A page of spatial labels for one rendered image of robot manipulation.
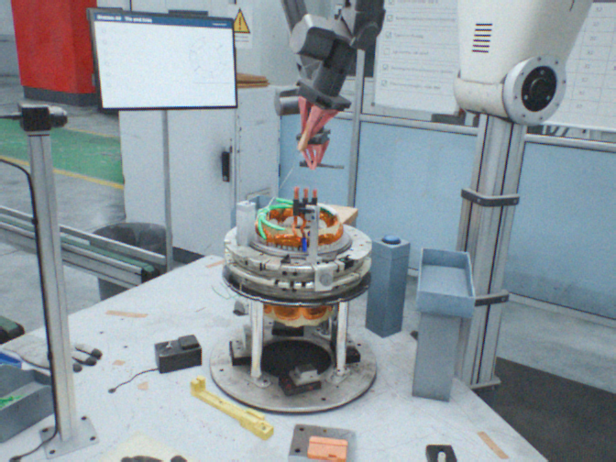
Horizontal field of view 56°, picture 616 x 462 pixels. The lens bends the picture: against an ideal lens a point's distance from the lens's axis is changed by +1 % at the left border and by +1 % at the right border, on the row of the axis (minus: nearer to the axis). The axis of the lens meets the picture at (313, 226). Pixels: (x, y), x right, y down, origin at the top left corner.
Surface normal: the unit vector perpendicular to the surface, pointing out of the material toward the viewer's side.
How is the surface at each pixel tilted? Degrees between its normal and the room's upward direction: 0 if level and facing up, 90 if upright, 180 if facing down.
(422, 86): 90
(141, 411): 0
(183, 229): 90
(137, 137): 90
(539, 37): 109
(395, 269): 90
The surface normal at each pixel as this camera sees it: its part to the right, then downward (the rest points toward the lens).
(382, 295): -0.78, 0.16
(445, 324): -0.21, 0.30
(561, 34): 0.33, 0.61
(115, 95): 0.53, 0.18
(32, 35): -0.52, 0.25
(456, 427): 0.05, -0.95
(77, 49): 0.85, 0.20
